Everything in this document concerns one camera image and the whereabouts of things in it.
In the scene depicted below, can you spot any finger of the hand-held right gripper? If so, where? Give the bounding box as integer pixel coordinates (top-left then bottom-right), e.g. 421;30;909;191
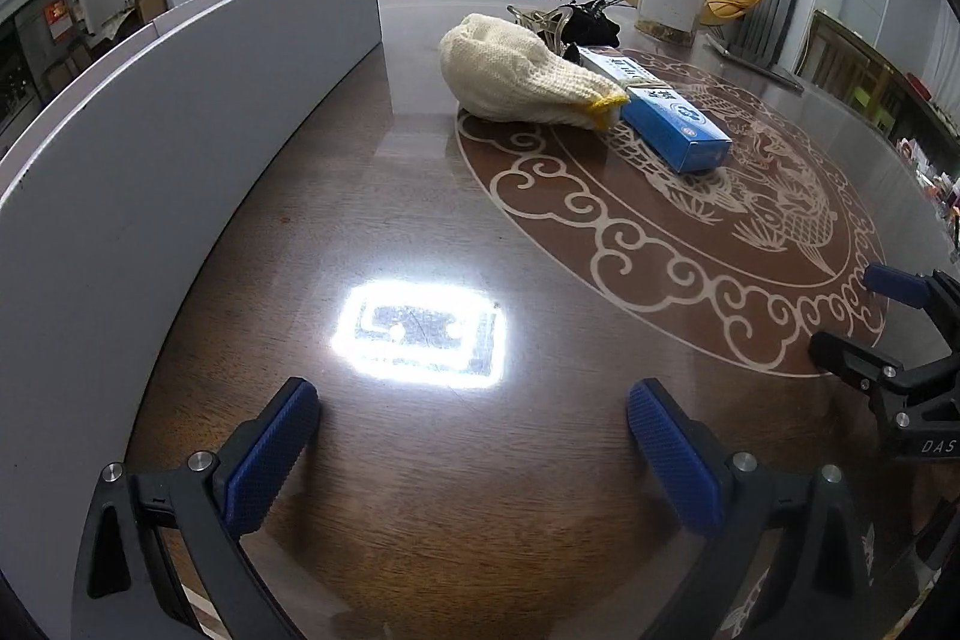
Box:
808;331;960;435
862;263;960;311

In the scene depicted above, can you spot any black knitted glove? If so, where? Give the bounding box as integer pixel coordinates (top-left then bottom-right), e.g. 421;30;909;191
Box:
561;0;622;50

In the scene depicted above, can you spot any blue paper box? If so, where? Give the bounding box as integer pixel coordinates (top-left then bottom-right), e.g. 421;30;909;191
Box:
577;47;734;175

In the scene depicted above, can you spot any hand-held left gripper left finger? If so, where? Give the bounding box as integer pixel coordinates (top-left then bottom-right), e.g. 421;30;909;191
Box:
73;376;322;640

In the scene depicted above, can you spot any white storage box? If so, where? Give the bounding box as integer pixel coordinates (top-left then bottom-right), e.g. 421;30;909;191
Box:
0;0;385;618

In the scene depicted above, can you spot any wooden chair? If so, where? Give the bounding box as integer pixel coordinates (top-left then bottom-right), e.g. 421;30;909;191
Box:
796;8;912;120

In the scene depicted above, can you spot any red wall poster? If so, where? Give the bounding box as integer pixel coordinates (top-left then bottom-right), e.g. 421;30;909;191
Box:
43;0;76;41

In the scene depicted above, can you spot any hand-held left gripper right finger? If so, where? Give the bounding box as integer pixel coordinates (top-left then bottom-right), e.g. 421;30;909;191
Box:
627;377;893;640

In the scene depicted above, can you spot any cream knitted glove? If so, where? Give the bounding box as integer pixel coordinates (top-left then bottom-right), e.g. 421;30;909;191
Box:
439;12;631;131

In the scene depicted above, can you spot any brown patterned wooden desktop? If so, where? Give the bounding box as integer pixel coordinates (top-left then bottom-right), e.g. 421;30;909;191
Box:
124;0;960;640

